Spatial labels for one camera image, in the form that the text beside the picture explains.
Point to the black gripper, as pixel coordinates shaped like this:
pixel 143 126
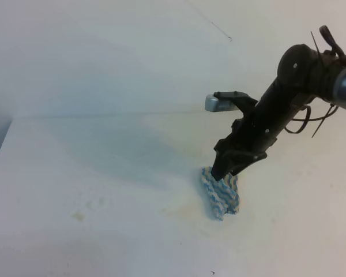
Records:
pixel 248 141

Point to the blue striped rag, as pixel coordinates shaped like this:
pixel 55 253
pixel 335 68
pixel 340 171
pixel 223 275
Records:
pixel 223 194

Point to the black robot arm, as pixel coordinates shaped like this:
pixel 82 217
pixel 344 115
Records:
pixel 302 75

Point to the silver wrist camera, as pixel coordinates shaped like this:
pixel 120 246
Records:
pixel 229 101

